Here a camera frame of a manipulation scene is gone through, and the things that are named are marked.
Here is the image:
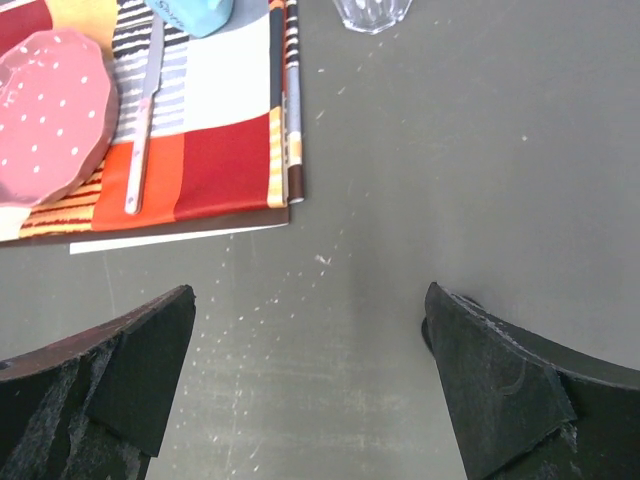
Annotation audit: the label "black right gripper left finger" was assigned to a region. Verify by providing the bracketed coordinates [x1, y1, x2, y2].
[1, 285, 196, 479]

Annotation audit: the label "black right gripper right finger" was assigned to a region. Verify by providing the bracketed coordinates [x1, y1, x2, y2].
[421, 283, 639, 479]

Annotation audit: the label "colourful patchwork placemat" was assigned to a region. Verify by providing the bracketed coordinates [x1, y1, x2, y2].
[1, 1, 304, 250]

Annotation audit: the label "pink dotted plate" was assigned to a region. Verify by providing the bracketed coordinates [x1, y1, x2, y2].
[1, 28, 119, 207]

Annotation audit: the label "light blue mug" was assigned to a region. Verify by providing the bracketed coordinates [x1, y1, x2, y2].
[146, 0, 234, 38]

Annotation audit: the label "clear drinking glass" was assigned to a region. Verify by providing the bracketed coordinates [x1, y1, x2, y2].
[332, 0, 413, 35]

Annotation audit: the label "knife with pink handle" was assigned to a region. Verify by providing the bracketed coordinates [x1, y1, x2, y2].
[124, 13, 164, 215]

